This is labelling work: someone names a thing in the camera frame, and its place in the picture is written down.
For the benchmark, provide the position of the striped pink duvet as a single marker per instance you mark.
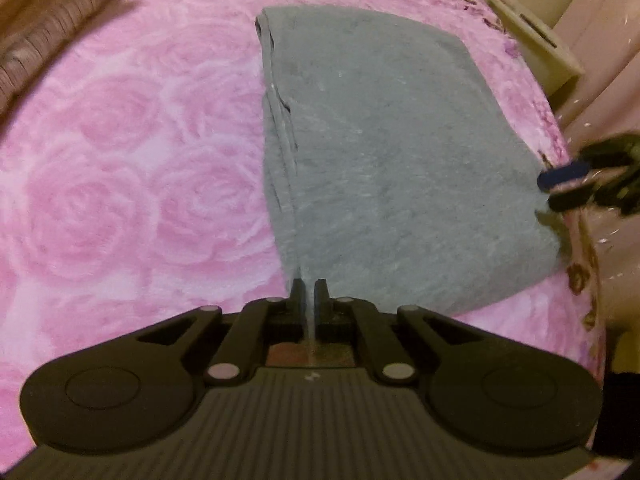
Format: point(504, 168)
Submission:
point(50, 35)

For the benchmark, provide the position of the pink rose blanket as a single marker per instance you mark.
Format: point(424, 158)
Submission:
point(125, 185)

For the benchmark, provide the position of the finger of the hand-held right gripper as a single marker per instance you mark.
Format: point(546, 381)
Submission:
point(562, 176)
point(575, 199)

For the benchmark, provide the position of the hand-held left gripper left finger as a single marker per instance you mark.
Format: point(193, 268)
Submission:
point(298, 302)

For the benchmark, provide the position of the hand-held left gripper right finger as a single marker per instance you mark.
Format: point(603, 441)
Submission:
point(321, 302)

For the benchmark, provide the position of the pink sheer curtain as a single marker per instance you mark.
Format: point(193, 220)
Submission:
point(615, 85)

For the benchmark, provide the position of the grey sweater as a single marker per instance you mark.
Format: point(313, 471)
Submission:
point(400, 160)

